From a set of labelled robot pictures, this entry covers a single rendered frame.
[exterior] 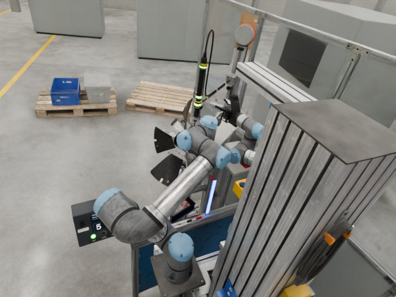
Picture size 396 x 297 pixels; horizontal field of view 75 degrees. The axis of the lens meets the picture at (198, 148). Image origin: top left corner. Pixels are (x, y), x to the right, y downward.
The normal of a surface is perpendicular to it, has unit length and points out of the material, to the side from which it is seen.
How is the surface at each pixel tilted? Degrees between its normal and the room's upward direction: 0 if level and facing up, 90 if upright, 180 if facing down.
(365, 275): 90
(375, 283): 90
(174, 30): 90
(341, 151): 0
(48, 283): 0
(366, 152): 0
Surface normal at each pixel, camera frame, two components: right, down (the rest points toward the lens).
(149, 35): 0.19, 0.61
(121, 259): 0.14, -0.79
